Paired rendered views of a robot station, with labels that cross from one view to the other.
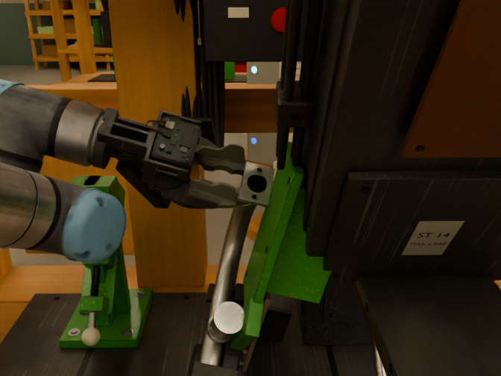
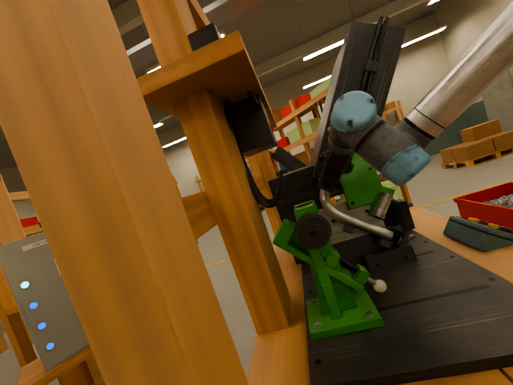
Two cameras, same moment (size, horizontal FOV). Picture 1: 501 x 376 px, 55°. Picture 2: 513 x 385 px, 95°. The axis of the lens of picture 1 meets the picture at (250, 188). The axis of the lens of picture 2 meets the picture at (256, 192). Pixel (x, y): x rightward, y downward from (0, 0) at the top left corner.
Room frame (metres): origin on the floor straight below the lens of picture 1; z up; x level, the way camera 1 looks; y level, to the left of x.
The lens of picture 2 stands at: (0.70, 0.79, 1.26)
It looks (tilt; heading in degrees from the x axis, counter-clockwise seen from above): 3 degrees down; 281
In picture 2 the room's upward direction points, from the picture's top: 19 degrees counter-clockwise
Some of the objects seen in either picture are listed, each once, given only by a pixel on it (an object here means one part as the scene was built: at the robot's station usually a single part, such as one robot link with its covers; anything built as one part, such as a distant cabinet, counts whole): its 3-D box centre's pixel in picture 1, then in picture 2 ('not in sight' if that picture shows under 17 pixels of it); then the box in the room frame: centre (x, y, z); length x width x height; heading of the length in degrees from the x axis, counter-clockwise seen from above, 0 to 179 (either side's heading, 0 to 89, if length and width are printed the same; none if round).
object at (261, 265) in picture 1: (294, 233); (353, 173); (0.53, -0.06, 1.17); 0.13 x 0.12 x 0.20; 91
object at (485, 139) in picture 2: not in sight; (477, 143); (-3.25, -5.38, 0.37); 1.20 x 0.80 x 0.74; 6
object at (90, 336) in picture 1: (92, 323); (371, 281); (0.63, 0.25, 0.96); 0.06 x 0.03 x 0.06; 1
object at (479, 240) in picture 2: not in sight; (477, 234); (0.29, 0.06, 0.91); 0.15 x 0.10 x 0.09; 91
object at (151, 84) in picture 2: not in sight; (237, 114); (0.85, -0.13, 1.52); 0.90 x 0.25 x 0.04; 91
